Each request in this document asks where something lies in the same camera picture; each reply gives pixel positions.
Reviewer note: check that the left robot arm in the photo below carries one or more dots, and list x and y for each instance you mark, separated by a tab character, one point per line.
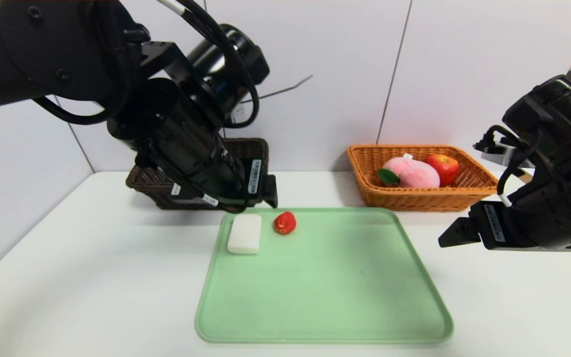
42	49

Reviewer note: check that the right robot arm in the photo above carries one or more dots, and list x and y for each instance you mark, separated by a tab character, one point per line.
568	163

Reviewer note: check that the thin grey zip tie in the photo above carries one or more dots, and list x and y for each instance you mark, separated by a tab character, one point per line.
285	89

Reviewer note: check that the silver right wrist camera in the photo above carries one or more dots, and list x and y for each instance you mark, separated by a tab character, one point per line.
501	157

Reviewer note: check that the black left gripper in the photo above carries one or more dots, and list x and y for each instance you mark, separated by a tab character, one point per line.
256	182

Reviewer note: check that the small red strawberry toy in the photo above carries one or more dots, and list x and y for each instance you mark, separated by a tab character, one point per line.
285	224

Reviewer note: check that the dark brown wicker basket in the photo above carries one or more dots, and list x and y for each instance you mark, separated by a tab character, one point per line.
141	186

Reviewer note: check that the orange wicker basket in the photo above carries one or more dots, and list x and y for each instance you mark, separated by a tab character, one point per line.
414	198

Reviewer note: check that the white rectangular soap block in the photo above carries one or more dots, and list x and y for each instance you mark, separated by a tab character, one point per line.
244	234

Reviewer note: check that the pink plush peach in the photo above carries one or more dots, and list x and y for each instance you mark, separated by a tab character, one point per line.
414	173

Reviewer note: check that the light green plastic tray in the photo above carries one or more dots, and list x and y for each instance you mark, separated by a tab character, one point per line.
354	297

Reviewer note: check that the red apple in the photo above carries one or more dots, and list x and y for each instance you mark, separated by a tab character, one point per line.
445	166

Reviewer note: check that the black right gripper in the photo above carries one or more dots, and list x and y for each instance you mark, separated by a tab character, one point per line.
492	224

